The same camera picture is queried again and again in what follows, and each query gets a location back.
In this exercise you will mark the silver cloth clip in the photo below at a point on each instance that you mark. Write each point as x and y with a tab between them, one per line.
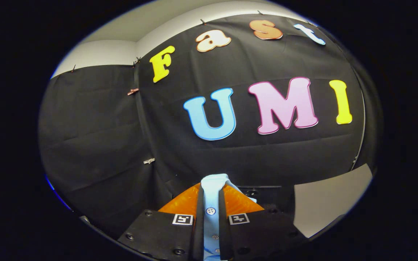
149	160

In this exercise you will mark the black backdrop cloth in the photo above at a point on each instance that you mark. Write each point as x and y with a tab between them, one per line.
103	127

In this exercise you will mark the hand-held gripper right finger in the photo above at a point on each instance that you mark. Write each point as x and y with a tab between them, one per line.
224	224

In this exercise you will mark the pink cloth clip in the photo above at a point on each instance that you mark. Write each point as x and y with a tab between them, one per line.
133	91

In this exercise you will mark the light blue shirt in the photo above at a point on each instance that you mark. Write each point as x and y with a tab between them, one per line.
212	188

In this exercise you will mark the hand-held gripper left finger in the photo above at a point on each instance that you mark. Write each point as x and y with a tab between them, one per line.
199	224

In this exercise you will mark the silver grey appliance box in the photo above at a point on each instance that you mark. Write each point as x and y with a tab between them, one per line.
325	203

